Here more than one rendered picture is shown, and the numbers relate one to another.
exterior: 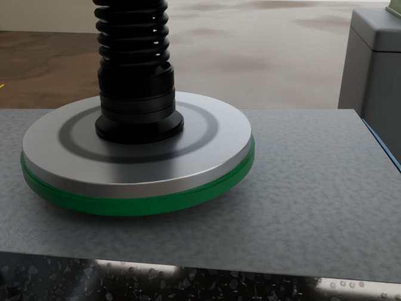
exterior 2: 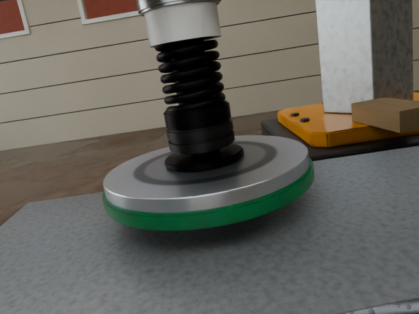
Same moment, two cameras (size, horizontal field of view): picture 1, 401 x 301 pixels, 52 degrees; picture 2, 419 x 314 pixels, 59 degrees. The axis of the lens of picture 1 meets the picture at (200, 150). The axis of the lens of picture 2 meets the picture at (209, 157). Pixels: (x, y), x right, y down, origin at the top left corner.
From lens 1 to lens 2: 0.74 m
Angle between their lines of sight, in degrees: 138
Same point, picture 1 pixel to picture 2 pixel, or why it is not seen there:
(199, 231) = not seen: hidden behind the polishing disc
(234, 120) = (116, 178)
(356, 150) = not seen: outside the picture
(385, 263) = (63, 201)
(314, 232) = (90, 205)
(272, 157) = (77, 252)
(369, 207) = (35, 225)
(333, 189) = (47, 232)
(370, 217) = (43, 218)
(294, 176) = (71, 236)
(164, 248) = not seen: hidden behind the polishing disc
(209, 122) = (141, 172)
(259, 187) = (110, 221)
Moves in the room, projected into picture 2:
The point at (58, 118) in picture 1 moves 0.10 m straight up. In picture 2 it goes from (288, 149) to (277, 49)
